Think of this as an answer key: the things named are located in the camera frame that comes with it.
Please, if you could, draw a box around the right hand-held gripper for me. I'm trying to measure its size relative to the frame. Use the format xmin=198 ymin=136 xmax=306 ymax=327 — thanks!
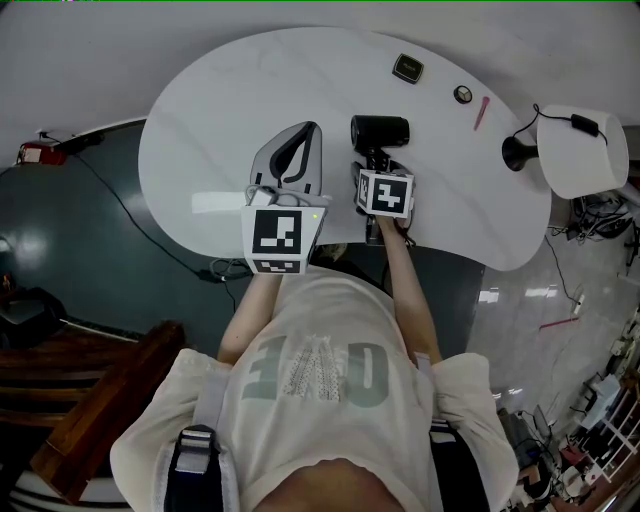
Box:
xmin=350 ymin=160 xmax=416 ymax=245

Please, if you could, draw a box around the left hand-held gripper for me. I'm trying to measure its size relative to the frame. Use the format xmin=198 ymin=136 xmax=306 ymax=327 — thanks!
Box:
xmin=240 ymin=121 xmax=332 ymax=276

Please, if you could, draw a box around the black hair dryer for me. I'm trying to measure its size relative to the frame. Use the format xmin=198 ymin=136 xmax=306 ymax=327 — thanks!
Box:
xmin=349 ymin=114 xmax=412 ymax=174

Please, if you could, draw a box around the white curved table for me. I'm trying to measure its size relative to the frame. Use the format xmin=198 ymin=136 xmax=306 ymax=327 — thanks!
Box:
xmin=138 ymin=26 xmax=554 ymax=273

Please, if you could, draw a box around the person's right forearm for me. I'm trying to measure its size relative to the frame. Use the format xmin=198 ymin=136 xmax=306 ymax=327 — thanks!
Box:
xmin=377 ymin=217 xmax=444 ymax=367

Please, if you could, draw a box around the person's left forearm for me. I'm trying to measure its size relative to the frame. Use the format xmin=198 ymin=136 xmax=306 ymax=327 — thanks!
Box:
xmin=217 ymin=272 xmax=285 ymax=365

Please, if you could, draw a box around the pink hair clip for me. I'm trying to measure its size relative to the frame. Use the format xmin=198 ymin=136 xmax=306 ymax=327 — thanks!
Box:
xmin=472 ymin=95 xmax=492 ymax=133

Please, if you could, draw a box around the person's left white shoe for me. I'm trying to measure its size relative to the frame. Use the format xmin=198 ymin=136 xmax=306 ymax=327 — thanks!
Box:
xmin=319 ymin=243 xmax=350 ymax=265

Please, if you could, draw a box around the black square compact case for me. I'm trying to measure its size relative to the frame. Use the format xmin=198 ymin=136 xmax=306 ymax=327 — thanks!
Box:
xmin=391 ymin=52 xmax=426 ymax=84

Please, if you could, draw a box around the table lamp with white shade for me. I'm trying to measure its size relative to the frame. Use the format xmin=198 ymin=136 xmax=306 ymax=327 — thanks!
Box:
xmin=500 ymin=103 xmax=631 ymax=200

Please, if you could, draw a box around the person's white printed t-shirt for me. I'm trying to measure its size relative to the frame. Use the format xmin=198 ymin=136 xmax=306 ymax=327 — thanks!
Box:
xmin=109 ymin=264 xmax=520 ymax=512

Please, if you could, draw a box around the black bag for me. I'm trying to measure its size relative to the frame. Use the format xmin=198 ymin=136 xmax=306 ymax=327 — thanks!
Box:
xmin=0 ymin=286 xmax=67 ymax=347

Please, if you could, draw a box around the long black floor cable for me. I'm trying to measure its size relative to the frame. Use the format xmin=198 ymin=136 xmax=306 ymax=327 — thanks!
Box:
xmin=73 ymin=148 xmax=251 ymax=314

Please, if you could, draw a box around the thin black power-strip cable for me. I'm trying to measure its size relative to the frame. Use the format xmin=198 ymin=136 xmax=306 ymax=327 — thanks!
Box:
xmin=543 ymin=233 xmax=581 ymax=307

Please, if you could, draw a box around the tangle of black cables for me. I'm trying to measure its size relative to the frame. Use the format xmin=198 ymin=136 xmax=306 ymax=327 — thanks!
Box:
xmin=548 ymin=189 xmax=640 ymax=244

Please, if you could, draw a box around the white wall socket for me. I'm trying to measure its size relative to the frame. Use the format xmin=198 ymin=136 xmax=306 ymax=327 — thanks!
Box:
xmin=36 ymin=128 xmax=77 ymax=144

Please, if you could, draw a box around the right black harness strap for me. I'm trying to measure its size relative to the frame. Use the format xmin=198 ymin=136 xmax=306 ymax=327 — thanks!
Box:
xmin=428 ymin=418 xmax=495 ymax=512

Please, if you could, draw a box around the black harness strap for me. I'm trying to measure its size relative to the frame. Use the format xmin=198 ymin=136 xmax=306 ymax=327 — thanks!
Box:
xmin=428 ymin=418 xmax=495 ymax=512
xmin=163 ymin=423 xmax=225 ymax=512

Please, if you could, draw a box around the left black harness strap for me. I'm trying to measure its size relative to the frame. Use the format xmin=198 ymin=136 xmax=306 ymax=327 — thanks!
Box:
xmin=163 ymin=423 xmax=225 ymax=512

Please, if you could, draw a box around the white wire rack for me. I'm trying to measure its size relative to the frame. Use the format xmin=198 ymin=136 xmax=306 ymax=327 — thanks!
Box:
xmin=578 ymin=372 xmax=640 ymax=484

